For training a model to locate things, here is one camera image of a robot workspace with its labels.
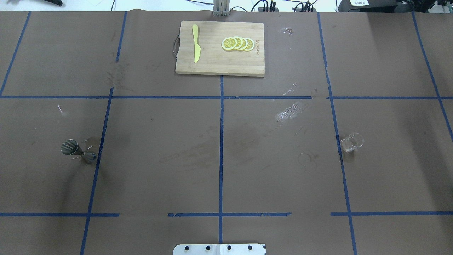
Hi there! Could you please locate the clear glass shaker cup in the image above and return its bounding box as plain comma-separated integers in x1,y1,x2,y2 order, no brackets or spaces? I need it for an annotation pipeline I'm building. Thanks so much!
340,133,364,152

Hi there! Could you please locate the steel jigger measuring cup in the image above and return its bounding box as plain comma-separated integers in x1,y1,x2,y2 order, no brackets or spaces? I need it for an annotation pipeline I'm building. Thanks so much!
60,139,97,164

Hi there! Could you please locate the wooden cutting board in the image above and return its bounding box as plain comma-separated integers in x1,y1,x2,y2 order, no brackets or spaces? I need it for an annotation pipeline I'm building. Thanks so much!
175,21,265,77

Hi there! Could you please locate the yellow plastic knife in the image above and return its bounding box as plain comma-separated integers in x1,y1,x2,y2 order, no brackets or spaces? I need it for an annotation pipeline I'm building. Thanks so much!
191,24,201,63

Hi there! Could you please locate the front lemon slice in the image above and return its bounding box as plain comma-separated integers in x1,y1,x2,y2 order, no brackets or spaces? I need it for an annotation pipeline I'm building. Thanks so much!
221,37,237,51

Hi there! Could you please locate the back lemon slice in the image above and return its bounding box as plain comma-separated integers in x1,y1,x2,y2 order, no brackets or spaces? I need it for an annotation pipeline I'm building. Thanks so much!
243,38,255,52

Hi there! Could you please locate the aluminium frame post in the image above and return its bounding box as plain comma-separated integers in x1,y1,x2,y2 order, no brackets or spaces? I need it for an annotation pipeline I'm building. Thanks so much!
213,0,231,17

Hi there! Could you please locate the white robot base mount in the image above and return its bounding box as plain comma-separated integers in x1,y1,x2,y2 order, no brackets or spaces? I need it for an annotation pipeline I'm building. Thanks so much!
173,243,266,255

